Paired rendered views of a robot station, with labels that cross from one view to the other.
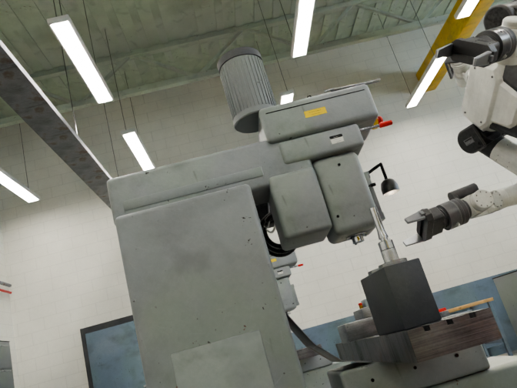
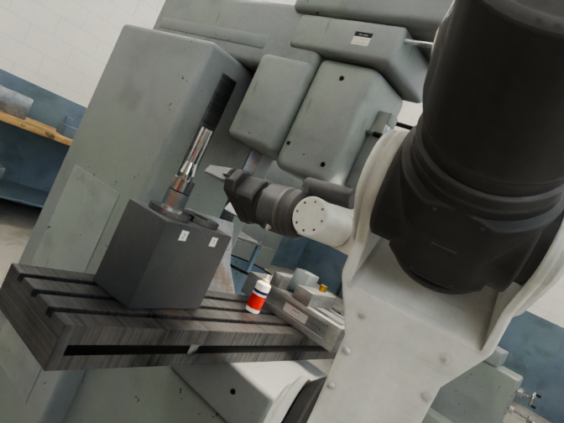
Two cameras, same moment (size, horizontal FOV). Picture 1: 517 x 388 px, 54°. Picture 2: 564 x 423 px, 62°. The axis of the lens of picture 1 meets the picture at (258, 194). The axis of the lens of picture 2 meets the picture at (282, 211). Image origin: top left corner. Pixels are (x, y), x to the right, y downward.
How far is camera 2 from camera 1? 1.56 m
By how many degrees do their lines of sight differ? 46
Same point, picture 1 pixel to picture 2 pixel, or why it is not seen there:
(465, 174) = not seen: outside the picture
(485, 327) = (44, 339)
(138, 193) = (175, 14)
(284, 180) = (271, 65)
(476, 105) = not seen: hidden behind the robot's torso
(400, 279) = (131, 226)
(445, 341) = (18, 309)
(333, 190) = (310, 108)
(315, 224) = (258, 135)
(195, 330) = (95, 158)
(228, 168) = (243, 23)
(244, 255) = (158, 117)
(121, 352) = not seen: hidden behind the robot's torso
